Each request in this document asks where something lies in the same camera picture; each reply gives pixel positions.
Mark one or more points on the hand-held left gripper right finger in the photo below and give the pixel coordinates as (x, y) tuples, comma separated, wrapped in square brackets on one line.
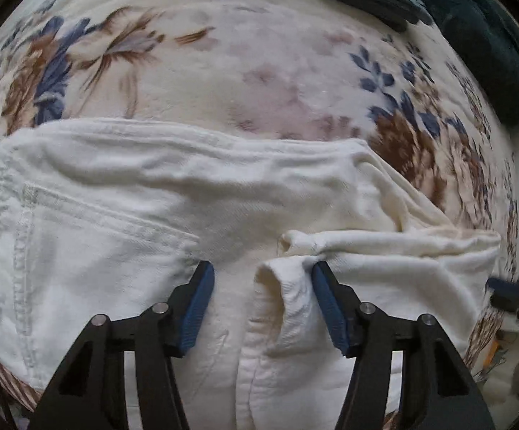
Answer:
[(331, 313)]

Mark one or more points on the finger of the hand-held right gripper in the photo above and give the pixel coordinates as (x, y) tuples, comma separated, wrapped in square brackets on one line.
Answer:
[(506, 293)]

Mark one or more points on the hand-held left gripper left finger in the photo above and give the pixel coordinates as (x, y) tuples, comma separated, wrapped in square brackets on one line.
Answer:
[(196, 309)]

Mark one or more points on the white pants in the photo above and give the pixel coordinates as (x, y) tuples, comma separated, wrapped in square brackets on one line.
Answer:
[(107, 233)]

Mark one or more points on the floral checked blanket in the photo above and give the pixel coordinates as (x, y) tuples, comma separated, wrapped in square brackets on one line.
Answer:
[(264, 76)]

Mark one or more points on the dark teal plush cloth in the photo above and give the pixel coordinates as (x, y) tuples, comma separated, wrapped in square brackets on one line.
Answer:
[(479, 31)]

